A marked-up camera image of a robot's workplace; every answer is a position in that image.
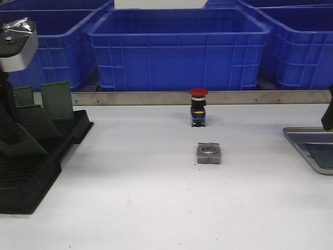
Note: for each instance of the blue crate back right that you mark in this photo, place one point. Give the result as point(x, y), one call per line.
point(264, 3)

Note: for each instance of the blue crate back left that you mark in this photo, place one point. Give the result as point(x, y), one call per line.
point(56, 5)

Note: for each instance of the green perforated circuit board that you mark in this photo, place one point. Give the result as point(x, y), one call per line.
point(322, 154)

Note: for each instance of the silver metal tray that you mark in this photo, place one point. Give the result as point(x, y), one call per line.
point(299, 136)

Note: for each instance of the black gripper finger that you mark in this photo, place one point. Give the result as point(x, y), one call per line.
point(327, 118)

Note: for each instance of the blue plastic crate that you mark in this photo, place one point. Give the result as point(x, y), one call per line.
point(64, 52)
point(298, 51)
point(178, 49)

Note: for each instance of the blue plastic crate right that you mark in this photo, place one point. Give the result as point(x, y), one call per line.
point(298, 51)

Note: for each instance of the black slotted board rack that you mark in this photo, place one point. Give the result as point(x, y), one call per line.
point(26, 180)

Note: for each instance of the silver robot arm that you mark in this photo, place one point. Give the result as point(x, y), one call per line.
point(18, 45)

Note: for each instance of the green board right rack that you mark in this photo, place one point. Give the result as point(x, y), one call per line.
point(57, 100)

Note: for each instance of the green board rack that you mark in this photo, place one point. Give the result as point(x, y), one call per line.
point(36, 121)
point(57, 100)
point(29, 146)

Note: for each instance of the green board front rack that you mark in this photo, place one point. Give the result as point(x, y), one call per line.
point(29, 146)

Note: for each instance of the blue plastic crate left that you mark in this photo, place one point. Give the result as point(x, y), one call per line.
point(64, 52)

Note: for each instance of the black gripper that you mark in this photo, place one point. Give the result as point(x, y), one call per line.
point(9, 115)

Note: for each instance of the blue plastic crate centre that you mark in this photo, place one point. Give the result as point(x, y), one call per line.
point(178, 49)

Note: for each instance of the red emergency stop button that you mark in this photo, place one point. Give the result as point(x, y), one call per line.
point(197, 110)

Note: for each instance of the grey metal clamp block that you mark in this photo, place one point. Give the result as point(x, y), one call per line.
point(209, 153)

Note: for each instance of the green board back left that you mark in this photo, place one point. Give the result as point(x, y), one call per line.
point(24, 96)

